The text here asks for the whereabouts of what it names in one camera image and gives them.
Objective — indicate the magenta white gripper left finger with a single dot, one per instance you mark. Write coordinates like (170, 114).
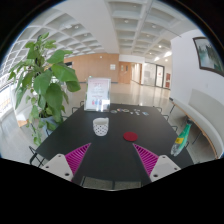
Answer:
(65, 166)

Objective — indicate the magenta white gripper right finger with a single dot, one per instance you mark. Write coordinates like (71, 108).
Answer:
(156, 167)

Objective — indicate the black metal chair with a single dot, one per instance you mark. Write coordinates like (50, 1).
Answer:
(35, 157)

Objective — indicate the clear green-capped plastic bottle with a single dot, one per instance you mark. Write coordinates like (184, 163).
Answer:
(181, 140)

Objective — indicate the red round coaster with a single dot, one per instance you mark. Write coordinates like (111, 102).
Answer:
(130, 136)

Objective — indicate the white dotted ceramic mug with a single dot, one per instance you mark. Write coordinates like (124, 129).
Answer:
(100, 126)

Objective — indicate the small round badges row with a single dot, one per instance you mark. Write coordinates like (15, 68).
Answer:
(132, 112)

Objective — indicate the white bench with wooden edge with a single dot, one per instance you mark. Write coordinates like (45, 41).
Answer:
(208, 114)

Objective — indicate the framed table sign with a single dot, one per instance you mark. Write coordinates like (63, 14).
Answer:
(97, 94)

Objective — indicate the green leafy potted plant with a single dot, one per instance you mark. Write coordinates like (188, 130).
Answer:
(44, 77)

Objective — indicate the framed landscape picture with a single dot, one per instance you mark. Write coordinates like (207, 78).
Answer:
(207, 56)

